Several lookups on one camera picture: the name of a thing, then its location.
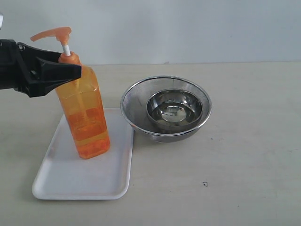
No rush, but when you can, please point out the white rectangular plastic tray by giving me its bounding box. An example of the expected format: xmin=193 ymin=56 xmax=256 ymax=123
xmin=32 ymin=108 xmax=134 ymax=201

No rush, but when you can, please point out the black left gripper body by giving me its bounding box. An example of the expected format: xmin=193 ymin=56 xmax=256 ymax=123
xmin=0 ymin=39 xmax=26 ymax=93

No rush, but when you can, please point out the small stainless steel bowl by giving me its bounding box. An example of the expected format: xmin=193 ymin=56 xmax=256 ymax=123
xmin=146 ymin=89 xmax=203 ymax=130

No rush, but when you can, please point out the orange dish soap pump bottle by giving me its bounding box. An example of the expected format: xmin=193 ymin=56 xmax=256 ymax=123
xmin=31 ymin=27 xmax=110 ymax=159

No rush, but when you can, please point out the steel mesh colander bowl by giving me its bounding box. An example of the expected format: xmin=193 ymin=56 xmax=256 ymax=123
xmin=120 ymin=76 xmax=212 ymax=143

